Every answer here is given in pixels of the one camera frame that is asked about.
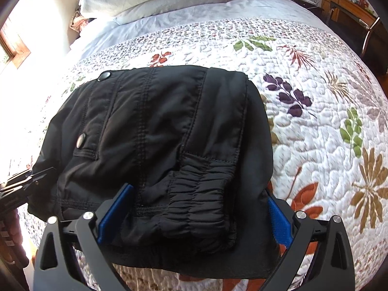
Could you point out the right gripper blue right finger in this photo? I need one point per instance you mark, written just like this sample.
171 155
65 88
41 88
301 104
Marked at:
294 230

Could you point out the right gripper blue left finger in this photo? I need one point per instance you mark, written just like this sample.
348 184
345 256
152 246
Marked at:
96 230

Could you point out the black pants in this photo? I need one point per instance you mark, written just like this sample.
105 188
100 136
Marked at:
194 143

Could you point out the person's left hand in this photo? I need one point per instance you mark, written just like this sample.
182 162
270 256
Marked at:
11 241

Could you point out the floral quilted bedspread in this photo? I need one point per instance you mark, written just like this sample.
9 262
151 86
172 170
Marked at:
326 110

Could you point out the wooden framed side window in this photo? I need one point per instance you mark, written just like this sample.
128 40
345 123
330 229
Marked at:
13 45

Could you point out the pile of clothes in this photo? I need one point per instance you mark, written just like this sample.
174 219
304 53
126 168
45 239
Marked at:
79 22

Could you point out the black office chair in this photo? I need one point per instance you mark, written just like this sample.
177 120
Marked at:
368 42

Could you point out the dark bedside table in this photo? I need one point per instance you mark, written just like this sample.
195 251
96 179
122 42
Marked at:
310 5

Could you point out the wooden desk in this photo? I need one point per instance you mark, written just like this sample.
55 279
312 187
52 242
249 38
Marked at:
345 6

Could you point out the grey bottom pillow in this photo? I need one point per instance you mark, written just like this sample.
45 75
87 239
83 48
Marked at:
157 7

